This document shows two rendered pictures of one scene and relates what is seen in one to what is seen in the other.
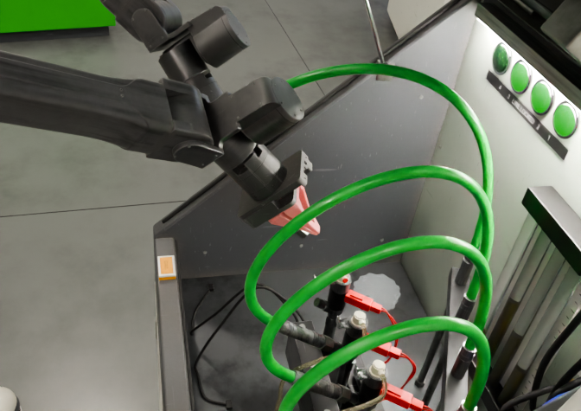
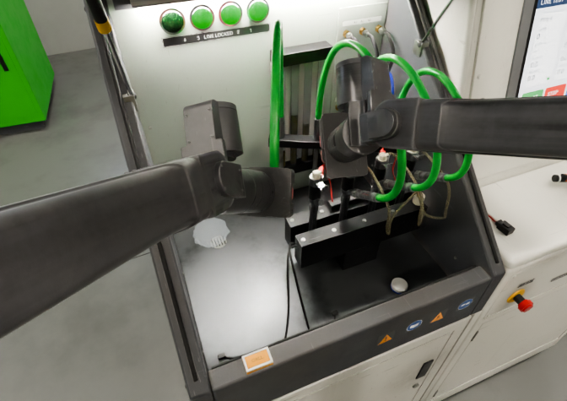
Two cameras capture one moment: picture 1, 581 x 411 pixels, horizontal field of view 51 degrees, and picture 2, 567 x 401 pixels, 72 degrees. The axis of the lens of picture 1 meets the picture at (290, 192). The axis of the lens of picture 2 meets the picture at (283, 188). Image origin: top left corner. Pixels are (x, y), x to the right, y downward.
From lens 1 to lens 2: 0.91 m
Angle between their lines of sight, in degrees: 69
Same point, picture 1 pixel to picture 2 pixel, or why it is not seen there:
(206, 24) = (219, 127)
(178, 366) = (357, 319)
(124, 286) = not seen: outside the picture
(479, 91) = (163, 60)
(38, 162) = not seen: outside the picture
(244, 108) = (386, 82)
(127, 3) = (207, 184)
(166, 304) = (299, 348)
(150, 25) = (231, 173)
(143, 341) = not seen: outside the picture
